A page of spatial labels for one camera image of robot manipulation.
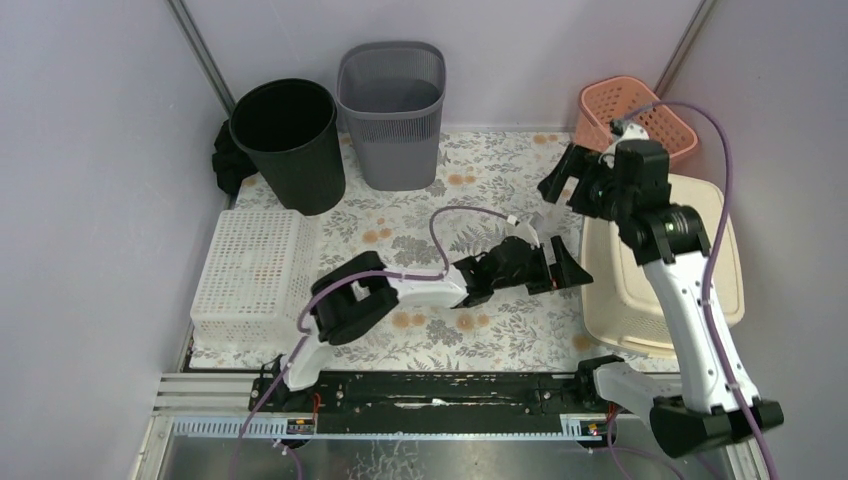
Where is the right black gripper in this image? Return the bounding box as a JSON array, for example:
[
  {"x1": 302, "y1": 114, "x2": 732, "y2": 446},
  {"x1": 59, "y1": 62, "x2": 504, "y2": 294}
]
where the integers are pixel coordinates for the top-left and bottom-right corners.
[{"x1": 537, "y1": 142, "x2": 631, "y2": 223}]

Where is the cream plastic laundry basket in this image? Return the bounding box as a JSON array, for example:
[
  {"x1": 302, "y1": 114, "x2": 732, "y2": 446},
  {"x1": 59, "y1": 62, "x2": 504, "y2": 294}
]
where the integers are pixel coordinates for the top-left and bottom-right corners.
[{"x1": 580, "y1": 173, "x2": 746, "y2": 360}]

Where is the pink perforated plastic basket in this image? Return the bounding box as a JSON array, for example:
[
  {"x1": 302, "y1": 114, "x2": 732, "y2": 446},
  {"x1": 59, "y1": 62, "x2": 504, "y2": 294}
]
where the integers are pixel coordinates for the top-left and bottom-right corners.
[{"x1": 572, "y1": 76, "x2": 699, "y2": 164}]

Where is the grey ribbed waste bin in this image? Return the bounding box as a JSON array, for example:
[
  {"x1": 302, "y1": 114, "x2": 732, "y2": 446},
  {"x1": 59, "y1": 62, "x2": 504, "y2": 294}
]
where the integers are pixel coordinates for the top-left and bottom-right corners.
[{"x1": 336, "y1": 40, "x2": 447, "y2": 191}]

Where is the white perforated plastic basket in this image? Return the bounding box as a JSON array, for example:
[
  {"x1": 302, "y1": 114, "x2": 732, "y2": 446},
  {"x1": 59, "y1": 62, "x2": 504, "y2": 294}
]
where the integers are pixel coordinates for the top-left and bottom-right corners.
[{"x1": 190, "y1": 210, "x2": 320, "y2": 350}]

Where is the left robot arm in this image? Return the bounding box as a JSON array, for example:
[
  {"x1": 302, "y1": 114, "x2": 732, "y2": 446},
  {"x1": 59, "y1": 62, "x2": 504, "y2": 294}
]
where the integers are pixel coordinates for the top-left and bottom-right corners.
[{"x1": 271, "y1": 236, "x2": 593, "y2": 411}]

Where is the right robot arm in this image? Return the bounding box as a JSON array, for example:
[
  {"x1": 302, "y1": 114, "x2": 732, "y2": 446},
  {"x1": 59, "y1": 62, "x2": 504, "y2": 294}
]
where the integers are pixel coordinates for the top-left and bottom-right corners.
[{"x1": 538, "y1": 139, "x2": 784, "y2": 458}]

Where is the black round waste bin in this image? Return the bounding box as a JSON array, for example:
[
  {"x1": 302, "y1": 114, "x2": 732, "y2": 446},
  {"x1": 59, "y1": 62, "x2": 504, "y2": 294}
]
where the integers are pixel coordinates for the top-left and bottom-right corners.
[{"x1": 229, "y1": 78, "x2": 346, "y2": 216}]

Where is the black cloth in corner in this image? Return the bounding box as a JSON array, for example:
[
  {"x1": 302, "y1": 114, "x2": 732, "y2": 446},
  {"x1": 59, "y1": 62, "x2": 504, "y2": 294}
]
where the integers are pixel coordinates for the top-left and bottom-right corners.
[{"x1": 211, "y1": 120, "x2": 258, "y2": 195}]

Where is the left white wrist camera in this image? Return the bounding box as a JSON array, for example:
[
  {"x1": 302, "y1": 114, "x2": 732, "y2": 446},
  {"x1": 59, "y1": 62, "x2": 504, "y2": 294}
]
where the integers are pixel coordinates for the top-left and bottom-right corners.
[{"x1": 507, "y1": 212, "x2": 544, "y2": 247}]

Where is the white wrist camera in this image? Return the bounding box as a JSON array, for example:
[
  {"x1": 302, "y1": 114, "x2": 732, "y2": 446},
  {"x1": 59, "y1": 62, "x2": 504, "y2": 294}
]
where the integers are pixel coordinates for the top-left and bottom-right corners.
[
  {"x1": 507, "y1": 212, "x2": 544, "y2": 247},
  {"x1": 600, "y1": 119, "x2": 650, "y2": 168}
]

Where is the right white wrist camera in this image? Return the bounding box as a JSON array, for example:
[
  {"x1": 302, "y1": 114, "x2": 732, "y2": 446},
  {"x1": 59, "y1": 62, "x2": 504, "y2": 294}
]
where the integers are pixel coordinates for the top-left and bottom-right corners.
[{"x1": 600, "y1": 119, "x2": 650, "y2": 168}]

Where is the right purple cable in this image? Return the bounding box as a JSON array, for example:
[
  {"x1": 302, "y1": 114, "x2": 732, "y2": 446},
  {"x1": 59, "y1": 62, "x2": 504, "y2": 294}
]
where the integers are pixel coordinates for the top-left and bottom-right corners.
[{"x1": 606, "y1": 100, "x2": 780, "y2": 480}]

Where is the purple cable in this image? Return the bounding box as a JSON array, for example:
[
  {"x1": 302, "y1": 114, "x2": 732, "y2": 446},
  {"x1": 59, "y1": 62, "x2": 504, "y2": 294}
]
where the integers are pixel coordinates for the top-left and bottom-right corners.
[
  {"x1": 228, "y1": 205, "x2": 515, "y2": 480},
  {"x1": 606, "y1": 100, "x2": 780, "y2": 480}
]

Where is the aluminium frame rail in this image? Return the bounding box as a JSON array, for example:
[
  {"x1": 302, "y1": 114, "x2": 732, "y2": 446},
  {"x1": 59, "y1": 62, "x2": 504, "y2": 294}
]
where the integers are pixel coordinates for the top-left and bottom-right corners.
[{"x1": 152, "y1": 372, "x2": 747, "y2": 442}]

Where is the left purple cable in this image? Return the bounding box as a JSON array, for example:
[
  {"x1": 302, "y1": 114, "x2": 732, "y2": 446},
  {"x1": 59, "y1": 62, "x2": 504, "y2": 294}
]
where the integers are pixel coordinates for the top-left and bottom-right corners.
[{"x1": 228, "y1": 205, "x2": 515, "y2": 480}]

